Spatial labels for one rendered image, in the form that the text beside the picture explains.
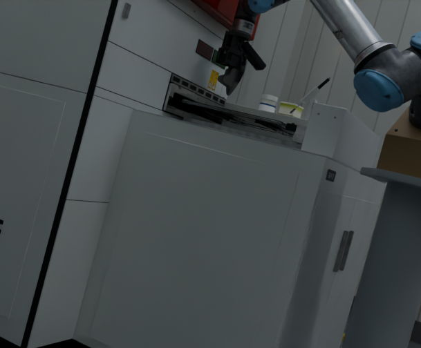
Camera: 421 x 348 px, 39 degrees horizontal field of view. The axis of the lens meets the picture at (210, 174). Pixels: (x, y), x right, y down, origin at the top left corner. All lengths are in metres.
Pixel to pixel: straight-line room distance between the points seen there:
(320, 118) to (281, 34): 2.72
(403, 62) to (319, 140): 0.32
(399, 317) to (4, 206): 1.14
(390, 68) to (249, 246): 0.59
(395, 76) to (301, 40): 2.90
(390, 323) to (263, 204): 0.44
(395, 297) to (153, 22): 1.05
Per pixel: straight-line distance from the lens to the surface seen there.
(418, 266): 1.60
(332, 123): 1.65
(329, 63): 4.31
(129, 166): 1.83
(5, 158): 1.86
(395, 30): 4.16
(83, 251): 1.84
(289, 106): 2.43
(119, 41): 1.74
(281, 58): 4.28
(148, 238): 1.78
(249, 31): 2.08
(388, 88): 1.45
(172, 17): 1.95
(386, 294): 1.59
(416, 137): 1.60
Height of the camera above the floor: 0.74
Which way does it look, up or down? 2 degrees down
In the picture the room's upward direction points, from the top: 15 degrees clockwise
